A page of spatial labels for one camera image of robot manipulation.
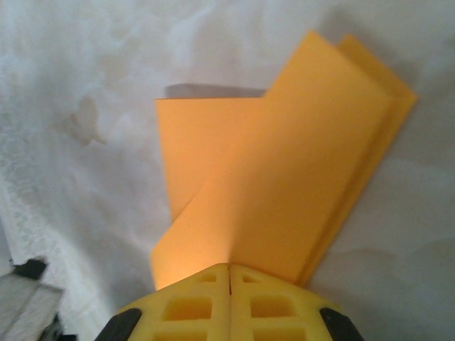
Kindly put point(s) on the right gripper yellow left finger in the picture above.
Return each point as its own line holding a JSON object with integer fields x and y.
{"x": 213, "y": 305}

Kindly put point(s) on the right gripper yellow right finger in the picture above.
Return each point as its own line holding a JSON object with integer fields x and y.
{"x": 241, "y": 305}

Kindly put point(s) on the orange paper sheet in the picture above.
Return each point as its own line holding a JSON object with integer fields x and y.
{"x": 266, "y": 160}

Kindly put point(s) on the wide aluminium base rail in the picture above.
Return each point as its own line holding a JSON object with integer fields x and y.
{"x": 25, "y": 309}

